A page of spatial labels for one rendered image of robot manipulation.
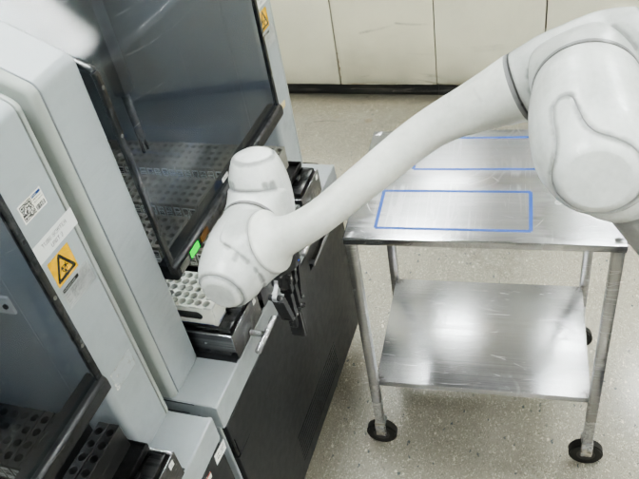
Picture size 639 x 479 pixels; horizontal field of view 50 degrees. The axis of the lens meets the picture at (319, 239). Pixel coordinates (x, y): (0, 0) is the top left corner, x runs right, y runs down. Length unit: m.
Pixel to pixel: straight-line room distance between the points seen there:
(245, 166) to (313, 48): 2.62
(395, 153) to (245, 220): 0.25
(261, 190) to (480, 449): 1.26
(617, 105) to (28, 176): 0.75
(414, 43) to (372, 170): 2.59
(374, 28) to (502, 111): 2.62
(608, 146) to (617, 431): 1.55
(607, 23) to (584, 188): 0.26
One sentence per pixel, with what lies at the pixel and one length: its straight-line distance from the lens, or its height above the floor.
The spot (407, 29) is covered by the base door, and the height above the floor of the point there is 0.38.
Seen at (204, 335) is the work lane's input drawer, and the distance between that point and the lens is 1.46.
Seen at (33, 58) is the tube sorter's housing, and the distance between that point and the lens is 1.10.
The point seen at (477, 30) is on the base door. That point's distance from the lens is 3.50.
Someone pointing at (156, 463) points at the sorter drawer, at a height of 0.82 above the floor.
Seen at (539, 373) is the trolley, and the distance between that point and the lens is 1.98.
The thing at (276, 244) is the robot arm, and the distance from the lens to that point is 1.03.
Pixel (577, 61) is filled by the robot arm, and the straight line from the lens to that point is 0.87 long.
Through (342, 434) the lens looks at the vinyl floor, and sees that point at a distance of 2.21.
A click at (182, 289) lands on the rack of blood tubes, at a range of 1.50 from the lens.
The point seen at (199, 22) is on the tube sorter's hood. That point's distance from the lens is 1.42.
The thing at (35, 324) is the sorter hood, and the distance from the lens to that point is 1.06.
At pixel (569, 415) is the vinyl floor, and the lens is 2.25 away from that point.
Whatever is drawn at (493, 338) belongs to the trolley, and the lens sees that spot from 2.05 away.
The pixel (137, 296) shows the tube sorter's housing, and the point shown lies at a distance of 1.28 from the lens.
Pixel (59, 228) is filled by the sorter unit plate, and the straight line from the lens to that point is 1.09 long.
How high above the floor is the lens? 1.82
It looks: 40 degrees down
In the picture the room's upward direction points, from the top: 11 degrees counter-clockwise
